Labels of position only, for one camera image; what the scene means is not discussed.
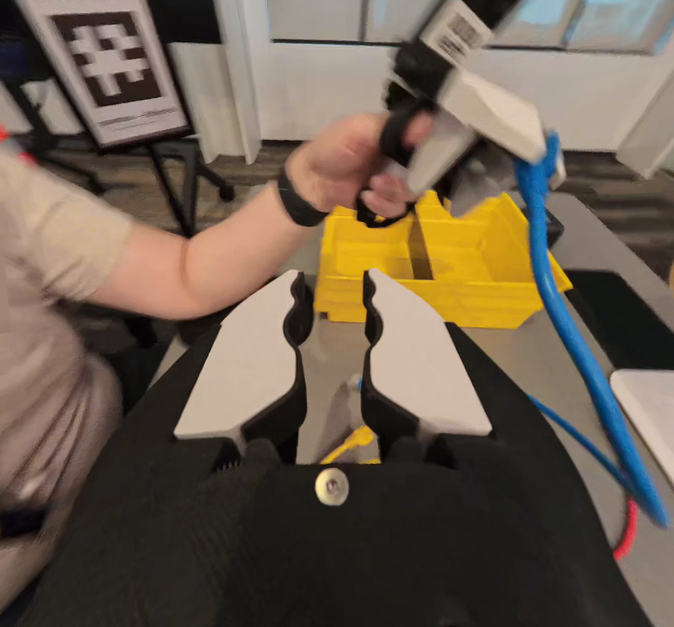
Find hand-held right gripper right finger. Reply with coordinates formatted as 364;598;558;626
361;268;494;466

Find red ethernet cable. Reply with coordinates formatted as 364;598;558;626
613;500;639;561

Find yellow plastic bin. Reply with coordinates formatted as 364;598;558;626
314;190;574;331

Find large window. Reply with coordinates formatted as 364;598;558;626
260;0;674;55

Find white stand base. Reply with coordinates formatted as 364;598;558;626
610;369;674;487

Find person's left hand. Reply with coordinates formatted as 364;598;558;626
287;111;439;220

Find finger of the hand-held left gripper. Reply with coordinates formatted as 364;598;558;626
450;156;516;218
440;68;547;162

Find blue ethernet cable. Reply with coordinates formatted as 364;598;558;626
513;132;670;529

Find person's left forearm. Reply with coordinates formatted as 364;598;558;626
88;180;318;321

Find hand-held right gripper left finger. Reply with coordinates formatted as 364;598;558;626
173;269;316;466

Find yellow ethernet cable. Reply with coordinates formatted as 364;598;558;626
320;424;381;466

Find black wristband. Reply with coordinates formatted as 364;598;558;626
277;166;328;228

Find framed marker sign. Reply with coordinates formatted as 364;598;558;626
5;0;193;150

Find small black box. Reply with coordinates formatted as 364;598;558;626
542;208;566;249

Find black sign stand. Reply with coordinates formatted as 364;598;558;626
145;138;236;239

